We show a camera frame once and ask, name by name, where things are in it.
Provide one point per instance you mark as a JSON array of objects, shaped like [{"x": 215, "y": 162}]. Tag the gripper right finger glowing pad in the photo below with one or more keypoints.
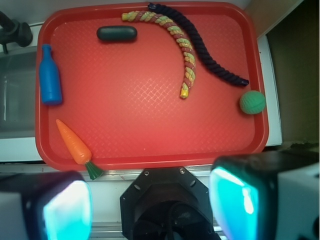
[{"x": 273, "y": 195}]

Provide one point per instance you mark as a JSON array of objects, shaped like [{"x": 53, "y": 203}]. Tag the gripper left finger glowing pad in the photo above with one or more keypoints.
[{"x": 45, "y": 206}]

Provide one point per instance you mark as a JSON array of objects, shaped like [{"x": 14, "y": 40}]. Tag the dark green plastic pickle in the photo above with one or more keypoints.
[{"x": 117, "y": 33}]

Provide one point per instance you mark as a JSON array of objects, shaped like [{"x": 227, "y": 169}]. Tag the orange plastic carrot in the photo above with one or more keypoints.
[{"x": 79, "y": 151}]

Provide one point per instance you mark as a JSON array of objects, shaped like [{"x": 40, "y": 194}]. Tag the green rubber ball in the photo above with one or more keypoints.
[{"x": 252, "y": 102}]

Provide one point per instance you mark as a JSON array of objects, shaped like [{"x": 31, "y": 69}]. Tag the blue plastic bottle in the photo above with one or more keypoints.
[{"x": 49, "y": 78}]

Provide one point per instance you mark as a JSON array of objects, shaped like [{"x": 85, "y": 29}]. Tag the red plastic tray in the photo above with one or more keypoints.
[{"x": 123, "y": 98}]

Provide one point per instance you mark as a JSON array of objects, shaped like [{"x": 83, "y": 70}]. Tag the grey toy sink basin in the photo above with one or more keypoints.
[{"x": 17, "y": 93}]

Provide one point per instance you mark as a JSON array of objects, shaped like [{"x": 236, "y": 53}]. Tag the brown cardboard panel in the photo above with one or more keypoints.
[{"x": 291, "y": 29}]

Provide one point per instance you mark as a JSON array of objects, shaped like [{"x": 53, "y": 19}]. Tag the grey sink faucet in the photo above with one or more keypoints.
[{"x": 13, "y": 31}]

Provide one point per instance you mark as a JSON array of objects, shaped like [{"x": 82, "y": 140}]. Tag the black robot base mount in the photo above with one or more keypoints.
[{"x": 167, "y": 204}]

